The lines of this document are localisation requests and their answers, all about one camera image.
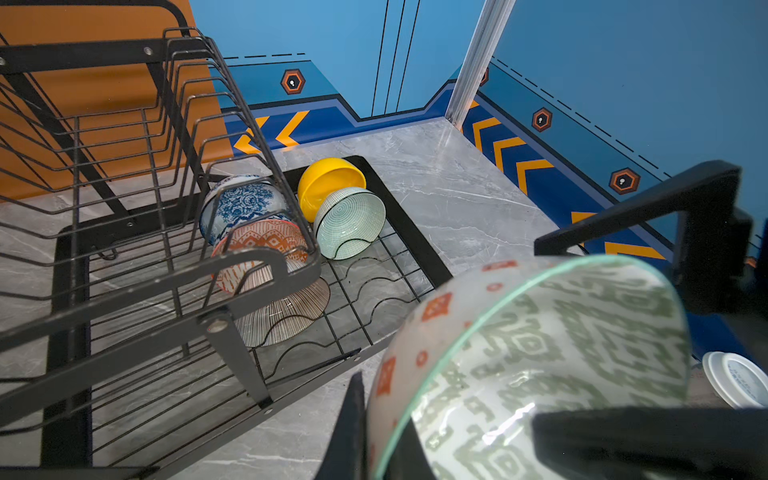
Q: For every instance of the yellow bowl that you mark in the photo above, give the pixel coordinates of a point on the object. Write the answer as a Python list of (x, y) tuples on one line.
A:
[(323, 178)]

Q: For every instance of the white lidded cup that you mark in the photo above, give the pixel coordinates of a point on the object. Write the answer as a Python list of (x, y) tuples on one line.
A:
[(736, 379)]

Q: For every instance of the pale green ribbed bowl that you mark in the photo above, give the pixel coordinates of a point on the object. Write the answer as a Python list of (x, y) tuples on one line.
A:
[(348, 222)]

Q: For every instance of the black wire dish rack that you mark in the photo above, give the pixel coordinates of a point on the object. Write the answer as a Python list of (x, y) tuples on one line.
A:
[(119, 354)]

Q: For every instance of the green patterned bowl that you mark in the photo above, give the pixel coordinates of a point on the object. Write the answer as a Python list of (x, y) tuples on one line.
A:
[(482, 354)]

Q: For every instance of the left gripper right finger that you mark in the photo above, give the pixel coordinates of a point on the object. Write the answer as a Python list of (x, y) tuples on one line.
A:
[(646, 443)]

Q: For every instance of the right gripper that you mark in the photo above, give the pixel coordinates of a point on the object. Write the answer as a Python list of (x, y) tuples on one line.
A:
[(712, 235)]

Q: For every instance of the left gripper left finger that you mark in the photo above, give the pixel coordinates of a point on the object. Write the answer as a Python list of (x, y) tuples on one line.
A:
[(346, 455)]

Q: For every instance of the blue floral bowl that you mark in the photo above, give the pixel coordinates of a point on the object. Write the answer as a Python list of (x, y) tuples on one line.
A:
[(239, 199)]

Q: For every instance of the pink striped bowl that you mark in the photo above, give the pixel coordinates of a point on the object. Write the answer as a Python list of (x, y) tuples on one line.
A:
[(284, 318)]

